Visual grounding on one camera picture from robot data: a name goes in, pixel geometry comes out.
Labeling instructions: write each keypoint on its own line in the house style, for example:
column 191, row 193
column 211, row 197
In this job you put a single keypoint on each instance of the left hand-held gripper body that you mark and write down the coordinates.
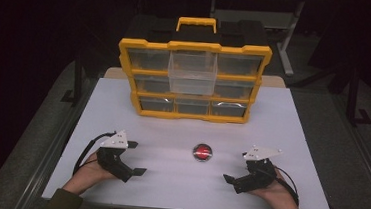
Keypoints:
column 113, row 160

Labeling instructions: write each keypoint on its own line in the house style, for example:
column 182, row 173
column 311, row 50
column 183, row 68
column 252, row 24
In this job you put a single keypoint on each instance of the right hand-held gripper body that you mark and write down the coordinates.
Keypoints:
column 258, row 175

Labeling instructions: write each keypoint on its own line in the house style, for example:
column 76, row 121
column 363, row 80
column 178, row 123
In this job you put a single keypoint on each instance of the person's left hand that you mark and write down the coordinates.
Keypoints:
column 87, row 175

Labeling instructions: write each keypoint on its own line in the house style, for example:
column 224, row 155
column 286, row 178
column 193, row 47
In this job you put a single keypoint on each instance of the person's right hand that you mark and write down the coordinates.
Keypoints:
column 281, row 197

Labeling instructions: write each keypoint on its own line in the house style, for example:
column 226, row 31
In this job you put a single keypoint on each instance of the round red puck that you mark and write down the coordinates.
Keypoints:
column 202, row 152

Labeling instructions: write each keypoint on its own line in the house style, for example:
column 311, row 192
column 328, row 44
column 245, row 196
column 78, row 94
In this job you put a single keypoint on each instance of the dark metal stand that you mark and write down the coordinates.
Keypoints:
column 78, row 76
column 353, row 97

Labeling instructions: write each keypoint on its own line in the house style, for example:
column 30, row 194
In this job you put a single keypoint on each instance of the set of small clear drawers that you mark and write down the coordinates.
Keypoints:
column 238, row 64

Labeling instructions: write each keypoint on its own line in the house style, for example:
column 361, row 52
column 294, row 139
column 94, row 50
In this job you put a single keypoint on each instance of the clear plastic drawer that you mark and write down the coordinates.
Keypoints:
column 192, row 73

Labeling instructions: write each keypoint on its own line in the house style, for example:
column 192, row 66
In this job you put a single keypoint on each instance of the yellow and black organizer cabinet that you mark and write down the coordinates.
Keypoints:
column 194, row 46

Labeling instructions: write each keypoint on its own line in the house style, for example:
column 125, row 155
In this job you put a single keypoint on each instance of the metal floor rail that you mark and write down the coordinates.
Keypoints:
column 46, row 167
column 369, row 165

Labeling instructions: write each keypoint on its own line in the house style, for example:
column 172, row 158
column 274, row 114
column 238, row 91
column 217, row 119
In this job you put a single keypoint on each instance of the white metal table frame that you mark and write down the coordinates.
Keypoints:
column 287, row 42

